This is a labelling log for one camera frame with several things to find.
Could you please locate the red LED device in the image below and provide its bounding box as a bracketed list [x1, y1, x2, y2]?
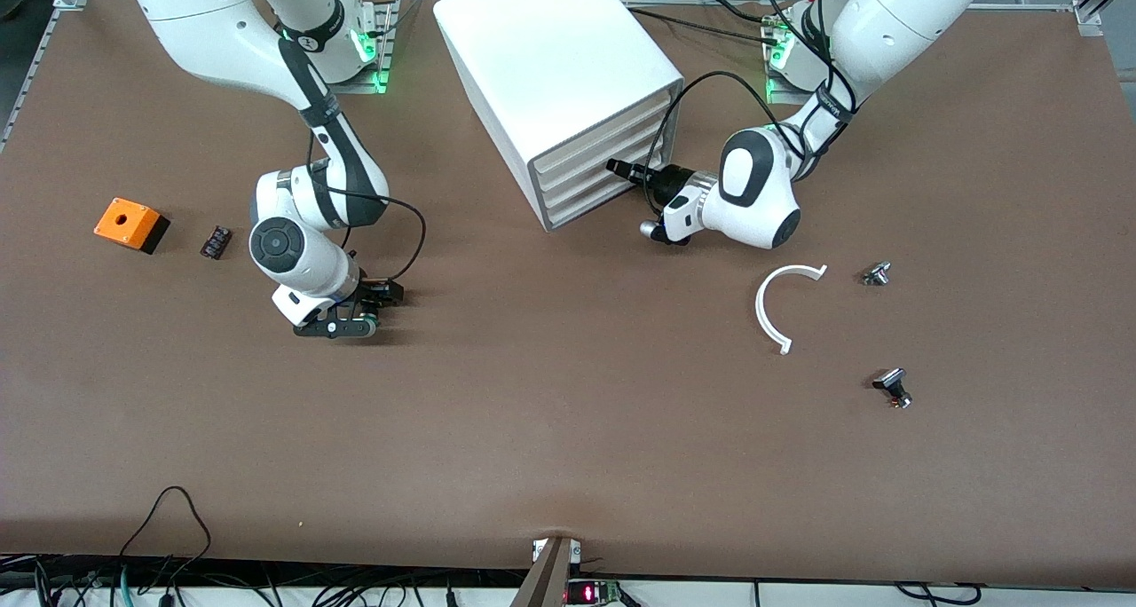
[565, 579, 627, 607]

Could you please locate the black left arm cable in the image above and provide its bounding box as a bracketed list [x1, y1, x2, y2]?
[643, 0, 857, 217]

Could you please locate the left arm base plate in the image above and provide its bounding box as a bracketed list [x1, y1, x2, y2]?
[761, 12, 831, 106]

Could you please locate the white semicircular bracket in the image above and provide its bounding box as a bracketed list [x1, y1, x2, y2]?
[754, 264, 829, 356]

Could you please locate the black table cable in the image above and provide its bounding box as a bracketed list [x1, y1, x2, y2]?
[628, 7, 771, 45]
[701, 0, 777, 24]

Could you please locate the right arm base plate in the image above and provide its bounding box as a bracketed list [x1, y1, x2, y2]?
[333, 0, 398, 95]

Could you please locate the orange button enclosure box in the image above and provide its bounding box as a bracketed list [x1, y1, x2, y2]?
[93, 197, 171, 256]

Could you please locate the looped black cable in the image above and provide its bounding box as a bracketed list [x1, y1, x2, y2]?
[118, 485, 214, 581]

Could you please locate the black grey-capped push switch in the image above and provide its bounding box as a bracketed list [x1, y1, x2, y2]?
[872, 367, 913, 410]

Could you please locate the brown wedge post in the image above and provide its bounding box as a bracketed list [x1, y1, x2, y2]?
[510, 536, 573, 607]

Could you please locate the aluminium table edge rail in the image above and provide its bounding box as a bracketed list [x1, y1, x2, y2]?
[0, 4, 61, 151]
[967, 0, 1079, 13]

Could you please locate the black floor cable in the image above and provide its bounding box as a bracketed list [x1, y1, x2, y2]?
[895, 582, 982, 606]

